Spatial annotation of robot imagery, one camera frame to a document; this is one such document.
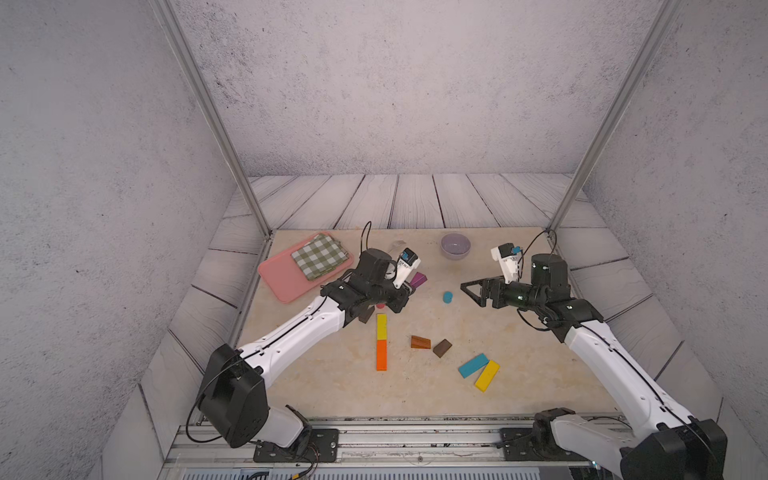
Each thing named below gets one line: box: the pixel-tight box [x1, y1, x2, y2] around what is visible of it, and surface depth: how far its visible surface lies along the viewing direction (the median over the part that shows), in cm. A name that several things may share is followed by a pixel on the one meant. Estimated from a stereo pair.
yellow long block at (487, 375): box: [474, 360, 501, 393], surface depth 86 cm
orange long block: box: [376, 340, 388, 371], surface depth 91 cm
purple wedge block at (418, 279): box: [410, 272, 428, 289], surface depth 79 cm
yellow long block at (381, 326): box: [377, 314, 387, 340], surface depth 95 cm
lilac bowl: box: [441, 233, 471, 260], surface depth 113 cm
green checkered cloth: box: [291, 233, 350, 282], surface depth 113 cm
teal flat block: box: [458, 353, 489, 379], surface depth 88 cm
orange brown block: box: [411, 335, 431, 349], surface depth 93 cm
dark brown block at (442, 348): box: [433, 338, 453, 359], surface depth 91 cm
